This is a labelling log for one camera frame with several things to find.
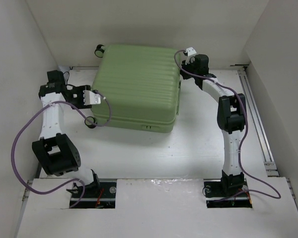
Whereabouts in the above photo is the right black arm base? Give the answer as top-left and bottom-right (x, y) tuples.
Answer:
(202, 179), (252, 208)

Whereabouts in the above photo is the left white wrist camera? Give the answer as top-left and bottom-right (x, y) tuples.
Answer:
(83, 90), (101, 106)

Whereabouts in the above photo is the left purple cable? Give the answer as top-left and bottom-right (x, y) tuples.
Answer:
(10, 90), (112, 208)

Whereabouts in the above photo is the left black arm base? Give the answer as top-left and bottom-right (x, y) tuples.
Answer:
(66, 176), (117, 209)

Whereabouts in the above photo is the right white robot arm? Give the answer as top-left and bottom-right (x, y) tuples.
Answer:
(180, 49), (245, 198)

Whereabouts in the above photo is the green suitcase blue lining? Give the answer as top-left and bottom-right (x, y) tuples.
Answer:
(91, 44), (181, 133)

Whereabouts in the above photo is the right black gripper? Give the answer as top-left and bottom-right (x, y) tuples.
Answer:
(180, 58), (198, 79)

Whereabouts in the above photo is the aluminium table edge rail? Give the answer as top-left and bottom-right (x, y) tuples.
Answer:
(233, 64), (280, 177)

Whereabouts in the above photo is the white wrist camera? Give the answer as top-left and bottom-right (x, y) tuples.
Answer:
(83, 90), (101, 106)
(184, 47), (197, 57)

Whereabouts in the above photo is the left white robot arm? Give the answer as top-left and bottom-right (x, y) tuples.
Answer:
(32, 70), (101, 197)

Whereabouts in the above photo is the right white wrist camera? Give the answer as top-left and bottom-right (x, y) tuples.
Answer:
(184, 47), (197, 57)

